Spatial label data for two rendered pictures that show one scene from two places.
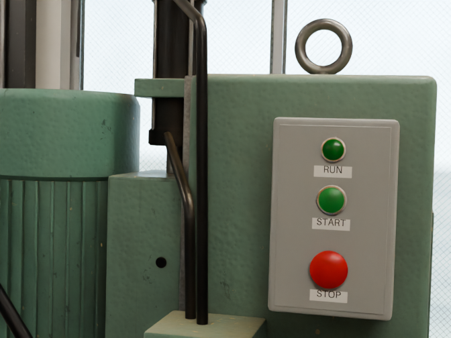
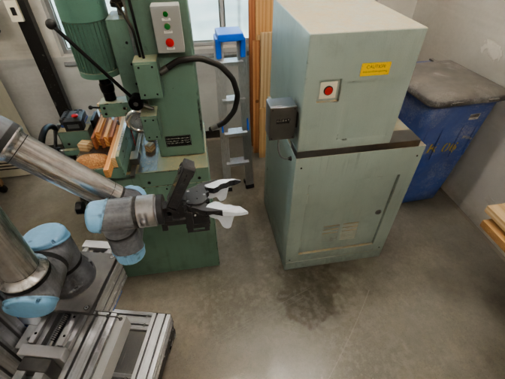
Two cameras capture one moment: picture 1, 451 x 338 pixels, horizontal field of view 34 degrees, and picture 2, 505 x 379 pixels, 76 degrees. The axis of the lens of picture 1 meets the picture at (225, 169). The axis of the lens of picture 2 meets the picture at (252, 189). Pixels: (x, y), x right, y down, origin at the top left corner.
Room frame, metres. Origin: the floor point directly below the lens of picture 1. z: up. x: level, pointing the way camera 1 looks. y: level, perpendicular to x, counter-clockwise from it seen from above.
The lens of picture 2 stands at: (-0.70, 0.12, 1.75)
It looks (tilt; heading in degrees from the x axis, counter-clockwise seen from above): 42 degrees down; 337
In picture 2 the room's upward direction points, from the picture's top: straight up
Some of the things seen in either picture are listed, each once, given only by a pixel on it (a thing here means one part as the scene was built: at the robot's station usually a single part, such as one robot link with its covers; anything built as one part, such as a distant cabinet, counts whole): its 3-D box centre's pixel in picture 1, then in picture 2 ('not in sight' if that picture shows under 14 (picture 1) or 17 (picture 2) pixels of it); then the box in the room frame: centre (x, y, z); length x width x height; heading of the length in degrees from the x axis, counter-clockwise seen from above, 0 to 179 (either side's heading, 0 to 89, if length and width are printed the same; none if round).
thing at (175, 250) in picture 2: not in sight; (165, 207); (0.80, 0.07, 0.36); 0.58 x 0.45 x 0.71; 76
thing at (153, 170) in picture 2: not in sight; (152, 153); (0.80, 0.07, 0.76); 0.57 x 0.45 x 0.09; 76
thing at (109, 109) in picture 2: not in sight; (118, 108); (0.82, 0.17, 1.03); 0.14 x 0.07 x 0.09; 76
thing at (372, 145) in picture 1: (334, 214); (168, 28); (0.62, -0.09, 1.40); 0.10 x 0.06 x 0.16; 76
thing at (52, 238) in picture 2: not in sight; (50, 248); (0.08, 0.44, 0.98); 0.13 x 0.12 x 0.14; 167
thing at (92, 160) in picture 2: not in sight; (91, 159); (0.62, 0.33, 0.92); 0.14 x 0.09 x 0.04; 76
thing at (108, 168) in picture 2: not in sight; (116, 138); (0.74, 0.21, 0.92); 0.54 x 0.02 x 0.04; 166
